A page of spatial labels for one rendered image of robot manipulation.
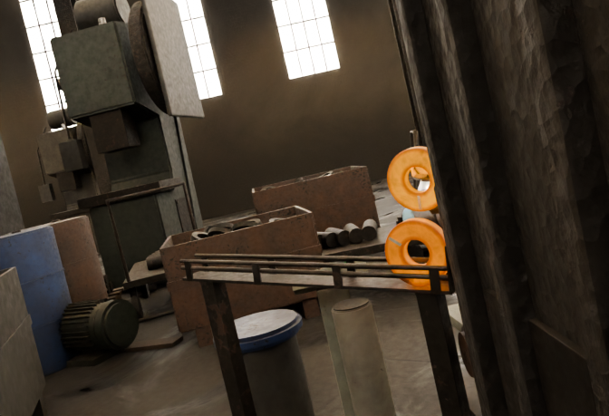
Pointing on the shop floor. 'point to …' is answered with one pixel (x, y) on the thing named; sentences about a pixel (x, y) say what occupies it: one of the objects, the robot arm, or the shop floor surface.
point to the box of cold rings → (323, 198)
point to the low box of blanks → (303, 235)
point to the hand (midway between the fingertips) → (417, 171)
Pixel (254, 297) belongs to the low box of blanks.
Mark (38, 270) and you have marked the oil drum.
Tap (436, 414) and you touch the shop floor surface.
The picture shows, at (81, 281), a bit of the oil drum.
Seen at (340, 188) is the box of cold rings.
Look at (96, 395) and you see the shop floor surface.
